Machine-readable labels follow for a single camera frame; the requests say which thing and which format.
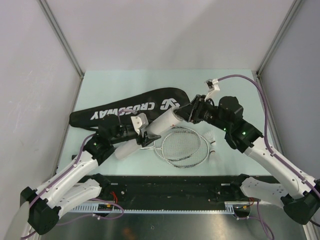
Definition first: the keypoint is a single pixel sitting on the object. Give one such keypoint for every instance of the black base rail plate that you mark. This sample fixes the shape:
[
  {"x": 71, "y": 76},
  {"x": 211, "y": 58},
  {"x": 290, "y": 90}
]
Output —
[{"x": 171, "y": 193}]

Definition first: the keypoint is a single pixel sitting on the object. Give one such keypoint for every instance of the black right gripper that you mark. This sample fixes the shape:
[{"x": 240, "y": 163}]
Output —
[{"x": 193, "y": 115}]

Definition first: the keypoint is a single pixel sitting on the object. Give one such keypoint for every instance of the white badminton racket upper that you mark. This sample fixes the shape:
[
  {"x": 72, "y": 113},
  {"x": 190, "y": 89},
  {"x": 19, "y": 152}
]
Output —
[{"x": 180, "y": 144}]

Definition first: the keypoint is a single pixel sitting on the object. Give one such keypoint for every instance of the right aluminium frame post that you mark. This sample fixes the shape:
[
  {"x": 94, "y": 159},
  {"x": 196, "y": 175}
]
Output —
[{"x": 280, "y": 34}]

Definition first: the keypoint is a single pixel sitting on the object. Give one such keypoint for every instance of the aluminium frame rail right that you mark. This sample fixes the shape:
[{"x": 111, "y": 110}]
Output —
[{"x": 303, "y": 190}]

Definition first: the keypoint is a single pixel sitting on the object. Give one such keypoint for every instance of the left aluminium frame post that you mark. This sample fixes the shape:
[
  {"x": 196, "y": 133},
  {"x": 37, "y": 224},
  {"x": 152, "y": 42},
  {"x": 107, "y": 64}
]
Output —
[{"x": 57, "y": 30}]

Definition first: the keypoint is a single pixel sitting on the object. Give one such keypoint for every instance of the white shuttlecock tube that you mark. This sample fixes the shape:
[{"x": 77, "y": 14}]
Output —
[{"x": 159, "y": 126}]

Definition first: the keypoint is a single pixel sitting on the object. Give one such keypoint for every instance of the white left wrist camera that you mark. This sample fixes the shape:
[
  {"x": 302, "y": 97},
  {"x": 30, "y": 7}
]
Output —
[{"x": 139, "y": 122}]

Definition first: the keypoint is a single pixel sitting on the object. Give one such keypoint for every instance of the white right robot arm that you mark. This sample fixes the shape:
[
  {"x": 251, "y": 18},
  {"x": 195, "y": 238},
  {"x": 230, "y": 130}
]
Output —
[{"x": 241, "y": 135}]

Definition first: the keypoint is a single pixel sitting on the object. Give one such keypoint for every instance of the black Crossway racket bag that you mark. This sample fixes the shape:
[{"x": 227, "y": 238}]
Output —
[{"x": 152, "y": 103}]

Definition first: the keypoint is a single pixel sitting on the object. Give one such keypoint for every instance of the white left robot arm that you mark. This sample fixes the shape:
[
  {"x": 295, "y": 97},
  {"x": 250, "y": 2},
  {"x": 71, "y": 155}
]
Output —
[{"x": 61, "y": 193}]

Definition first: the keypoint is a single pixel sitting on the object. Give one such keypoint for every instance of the black white badminton racket lower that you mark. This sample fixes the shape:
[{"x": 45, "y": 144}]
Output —
[{"x": 189, "y": 163}]

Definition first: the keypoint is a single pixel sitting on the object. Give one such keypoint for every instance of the white shuttlecock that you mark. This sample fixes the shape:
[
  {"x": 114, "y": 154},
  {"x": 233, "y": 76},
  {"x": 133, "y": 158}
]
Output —
[
  {"x": 213, "y": 156},
  {"x": 210, "y": 137}
]

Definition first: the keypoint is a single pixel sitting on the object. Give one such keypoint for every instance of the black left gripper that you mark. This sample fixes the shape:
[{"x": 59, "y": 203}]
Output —
[{"x": 146, "y": 139}]

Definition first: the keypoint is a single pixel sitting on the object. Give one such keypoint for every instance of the aluminium frame post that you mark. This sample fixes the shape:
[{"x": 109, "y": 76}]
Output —
[
  {"x": 280, "y": 34},
  {"x": 57, "y": 30}
]

